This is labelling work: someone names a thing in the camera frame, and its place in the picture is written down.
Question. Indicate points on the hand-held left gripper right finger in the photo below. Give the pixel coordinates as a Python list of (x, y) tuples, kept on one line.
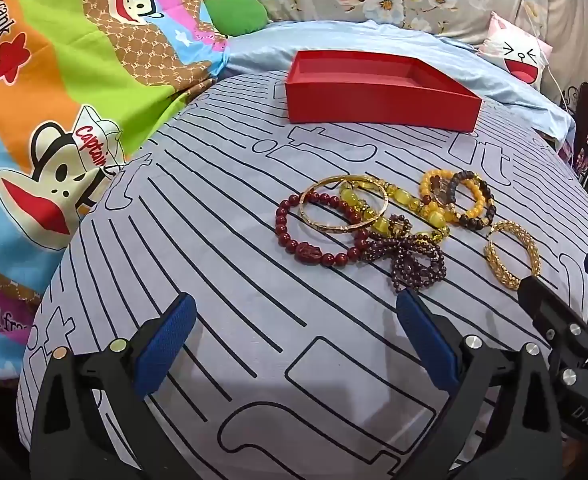
[(423, 330)]

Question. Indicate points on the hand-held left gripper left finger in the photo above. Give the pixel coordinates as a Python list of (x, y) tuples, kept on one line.
[(166, 345)]

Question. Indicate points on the smooth gold bangle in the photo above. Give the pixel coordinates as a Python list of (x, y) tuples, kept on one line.
[(305, 207)]

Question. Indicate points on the red cardboard box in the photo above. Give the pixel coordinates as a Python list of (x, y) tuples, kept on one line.
[(373, 105)]

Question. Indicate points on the grey striped bed sheet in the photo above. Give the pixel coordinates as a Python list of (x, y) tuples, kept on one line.
[(224, 310)]

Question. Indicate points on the light blue pillow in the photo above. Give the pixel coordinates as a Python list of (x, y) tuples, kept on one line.
[(498, 80)]

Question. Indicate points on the laughing cat face pillow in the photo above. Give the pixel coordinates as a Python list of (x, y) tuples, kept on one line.
[(518, 55)]

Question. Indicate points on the beige cloth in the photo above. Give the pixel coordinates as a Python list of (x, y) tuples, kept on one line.
[(573, 10)]

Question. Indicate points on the colourful cartoon blanket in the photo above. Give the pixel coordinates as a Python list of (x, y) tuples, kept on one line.
[(74, 60)]

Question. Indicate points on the green pillow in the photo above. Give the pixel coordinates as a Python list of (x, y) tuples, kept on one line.
[(236, 15)]

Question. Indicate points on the black metal bed frame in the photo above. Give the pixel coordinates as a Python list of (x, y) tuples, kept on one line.
[(586, 105)]

